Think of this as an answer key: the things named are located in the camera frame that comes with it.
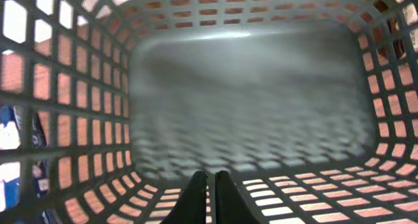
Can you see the Kleenex tissue multipack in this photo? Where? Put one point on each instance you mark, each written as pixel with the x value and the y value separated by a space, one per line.
pixel 29 189

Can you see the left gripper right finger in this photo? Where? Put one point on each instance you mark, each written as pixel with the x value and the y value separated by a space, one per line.
pixel 230 206

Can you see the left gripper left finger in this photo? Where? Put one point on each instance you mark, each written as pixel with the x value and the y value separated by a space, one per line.
pixel 191 205

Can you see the grey plastic basket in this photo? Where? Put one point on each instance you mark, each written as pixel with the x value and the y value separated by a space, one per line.
pixel 309 105

